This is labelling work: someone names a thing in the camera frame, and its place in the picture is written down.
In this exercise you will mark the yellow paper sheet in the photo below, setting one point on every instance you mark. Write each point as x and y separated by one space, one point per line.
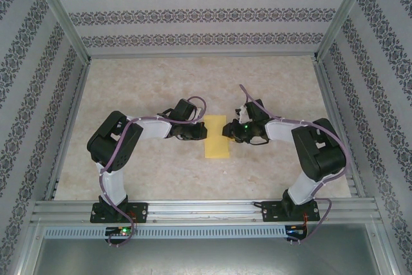
217 149

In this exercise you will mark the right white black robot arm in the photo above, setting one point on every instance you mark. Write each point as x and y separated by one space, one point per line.
302 188

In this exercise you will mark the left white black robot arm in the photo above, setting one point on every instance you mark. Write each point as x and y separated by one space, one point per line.
114 188

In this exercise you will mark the grey metal sheet panel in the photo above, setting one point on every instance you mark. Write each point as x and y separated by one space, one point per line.
206 255

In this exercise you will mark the aluminium mounting rail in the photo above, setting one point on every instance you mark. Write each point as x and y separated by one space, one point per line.
206 212

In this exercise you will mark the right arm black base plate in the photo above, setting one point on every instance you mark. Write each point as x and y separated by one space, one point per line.
270 212

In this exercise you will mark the aluminium side rail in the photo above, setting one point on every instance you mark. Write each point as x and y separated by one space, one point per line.
75 101
331 101

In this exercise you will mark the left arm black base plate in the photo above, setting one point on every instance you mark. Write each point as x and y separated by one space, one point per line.
138 212

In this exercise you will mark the aluminium frame post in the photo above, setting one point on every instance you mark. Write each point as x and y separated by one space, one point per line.
342 14
61 14

